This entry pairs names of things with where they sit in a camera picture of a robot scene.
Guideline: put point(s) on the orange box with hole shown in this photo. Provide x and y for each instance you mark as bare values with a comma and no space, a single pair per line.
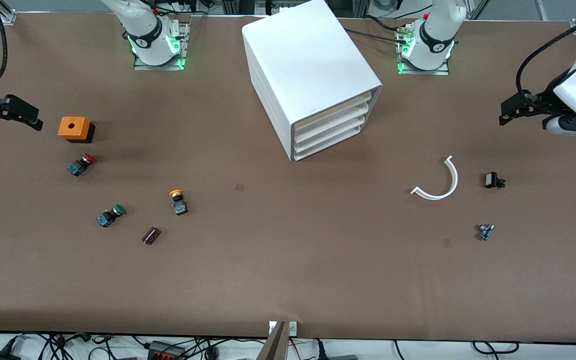
73,127

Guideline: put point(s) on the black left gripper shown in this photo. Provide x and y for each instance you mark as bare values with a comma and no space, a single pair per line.
544,97

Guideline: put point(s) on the small blue electronic component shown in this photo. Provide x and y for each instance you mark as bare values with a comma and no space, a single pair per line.
486,232

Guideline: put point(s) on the metal base plate right arm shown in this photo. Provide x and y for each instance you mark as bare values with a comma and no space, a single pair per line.
180,62

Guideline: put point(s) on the black floor plug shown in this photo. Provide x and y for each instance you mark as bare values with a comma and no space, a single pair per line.
320,350

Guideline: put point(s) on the small white bracket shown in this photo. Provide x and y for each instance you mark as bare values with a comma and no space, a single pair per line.
272,327
293,328

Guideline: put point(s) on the wooden post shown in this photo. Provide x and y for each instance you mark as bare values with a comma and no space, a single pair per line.
275,345

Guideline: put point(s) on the black orange power strip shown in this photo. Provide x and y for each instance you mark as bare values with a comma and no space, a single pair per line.
165,351

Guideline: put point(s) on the white curved plastic strip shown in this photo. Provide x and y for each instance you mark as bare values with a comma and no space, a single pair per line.
454,177

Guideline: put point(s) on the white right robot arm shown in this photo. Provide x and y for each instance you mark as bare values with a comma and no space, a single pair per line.
143,30

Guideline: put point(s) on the dark purple small block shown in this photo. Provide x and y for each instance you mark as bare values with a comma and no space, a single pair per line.
151,236

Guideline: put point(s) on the green-capped push button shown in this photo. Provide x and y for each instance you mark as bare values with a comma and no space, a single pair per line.
110,216

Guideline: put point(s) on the orange-capped push button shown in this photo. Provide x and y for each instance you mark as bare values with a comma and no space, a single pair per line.
179,205

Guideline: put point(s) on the white plastic drawer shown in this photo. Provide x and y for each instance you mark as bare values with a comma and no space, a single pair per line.
330,142
333,123
333,112
333,132

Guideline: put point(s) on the small black switch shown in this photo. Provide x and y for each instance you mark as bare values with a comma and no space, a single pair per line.
491,180

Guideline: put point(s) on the white drawer cabinet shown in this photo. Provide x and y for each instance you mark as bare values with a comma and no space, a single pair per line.
303,55

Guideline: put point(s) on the red-capped push button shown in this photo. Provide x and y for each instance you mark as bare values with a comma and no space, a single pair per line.
80,166

